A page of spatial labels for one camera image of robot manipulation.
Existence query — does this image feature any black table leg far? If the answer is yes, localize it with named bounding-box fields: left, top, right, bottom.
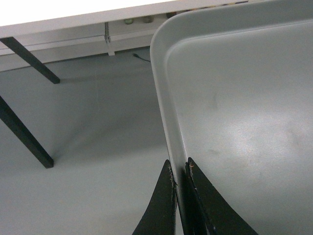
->
left=0, top=37, right=61, bottom=84

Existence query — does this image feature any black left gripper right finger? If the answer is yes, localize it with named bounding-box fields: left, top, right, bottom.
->
left=185, top=158, right=257, bottom=235

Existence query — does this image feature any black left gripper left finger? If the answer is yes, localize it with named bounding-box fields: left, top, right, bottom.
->
left=133, top=160, right=177, bottom=235

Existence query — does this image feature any grey serving tray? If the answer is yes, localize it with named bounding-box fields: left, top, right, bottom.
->
left=150, top=0, right=313, bottom=235

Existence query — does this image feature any black floor cable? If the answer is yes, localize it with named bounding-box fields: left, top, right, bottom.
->
left=133, top=53, right=151, bottom=62

